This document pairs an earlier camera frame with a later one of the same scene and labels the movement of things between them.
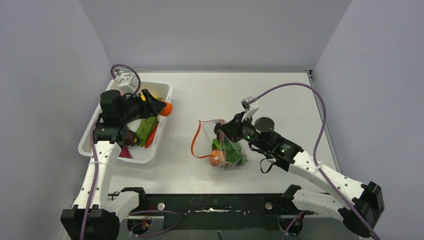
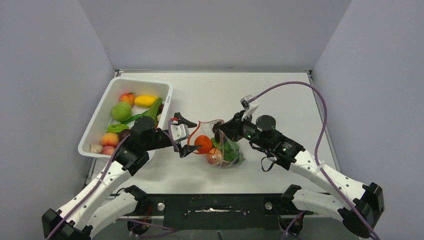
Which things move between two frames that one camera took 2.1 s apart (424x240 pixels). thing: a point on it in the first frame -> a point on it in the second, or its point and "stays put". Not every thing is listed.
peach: x=216 y=157 stays put
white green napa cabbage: x=232 y=152 stays put
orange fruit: x=167 y=110 -> x=204 y=141
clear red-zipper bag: x=221 y=151 stays put
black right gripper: x=232 y=129 stays put
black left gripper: x=153 y=104 -> x=186 y=149
